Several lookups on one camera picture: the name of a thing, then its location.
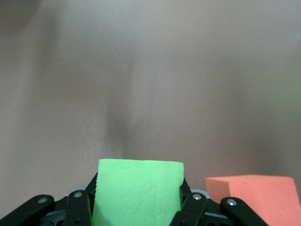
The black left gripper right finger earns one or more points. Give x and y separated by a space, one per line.
191 209

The orange foam cube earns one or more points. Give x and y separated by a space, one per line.
258 193

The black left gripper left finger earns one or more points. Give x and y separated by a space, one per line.
78 209

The green foam cube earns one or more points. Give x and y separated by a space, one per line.
136 188

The brown paper table cover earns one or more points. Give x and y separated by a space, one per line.
164 70

